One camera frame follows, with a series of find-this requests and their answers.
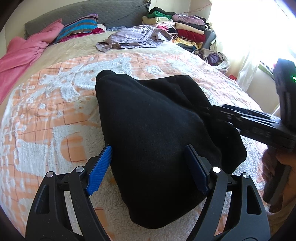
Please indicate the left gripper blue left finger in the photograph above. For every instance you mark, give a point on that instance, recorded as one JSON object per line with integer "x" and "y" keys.
{"x": 97, "y": 168}

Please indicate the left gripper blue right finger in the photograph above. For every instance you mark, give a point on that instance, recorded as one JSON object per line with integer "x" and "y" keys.
{"x": 200, "y": 169}

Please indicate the black sweater with orange patches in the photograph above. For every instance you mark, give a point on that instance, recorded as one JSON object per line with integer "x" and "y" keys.
{"x": 148, "y": 124}

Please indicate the bag with purple clothes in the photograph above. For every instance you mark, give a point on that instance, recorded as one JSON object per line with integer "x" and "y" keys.
{"x": 214, "y": 58}

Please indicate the pile of folded clothes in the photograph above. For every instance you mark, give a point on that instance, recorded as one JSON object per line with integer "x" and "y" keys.
{"x": 190, "y": 32}

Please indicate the right hand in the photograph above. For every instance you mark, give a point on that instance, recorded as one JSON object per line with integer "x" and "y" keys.
{"x": 268, "y": 171}

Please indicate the orange white fleece blanket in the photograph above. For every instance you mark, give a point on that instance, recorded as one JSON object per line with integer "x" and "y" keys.
{"x": 51, "y": 121}

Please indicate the white curtain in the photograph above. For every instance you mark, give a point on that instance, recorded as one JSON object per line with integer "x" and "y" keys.
{"x": 250, "y": 32}

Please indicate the beige bed sheet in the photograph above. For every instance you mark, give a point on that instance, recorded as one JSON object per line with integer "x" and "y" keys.
{"x": 61, "y": 52}

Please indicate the lilac crumpled garment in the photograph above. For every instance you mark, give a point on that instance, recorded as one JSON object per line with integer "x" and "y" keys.
{"x": 143, "y": 36}

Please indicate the pink quilt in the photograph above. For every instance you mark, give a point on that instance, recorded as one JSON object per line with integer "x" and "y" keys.
{"x": 22, "y": 53}

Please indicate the striped colourful pillow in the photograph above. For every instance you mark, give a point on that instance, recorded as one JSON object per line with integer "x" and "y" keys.
{"x": 83, "y": 26}

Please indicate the grey quilted headboard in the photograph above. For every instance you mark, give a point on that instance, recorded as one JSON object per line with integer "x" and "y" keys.
{"x": 110, "y": 13}

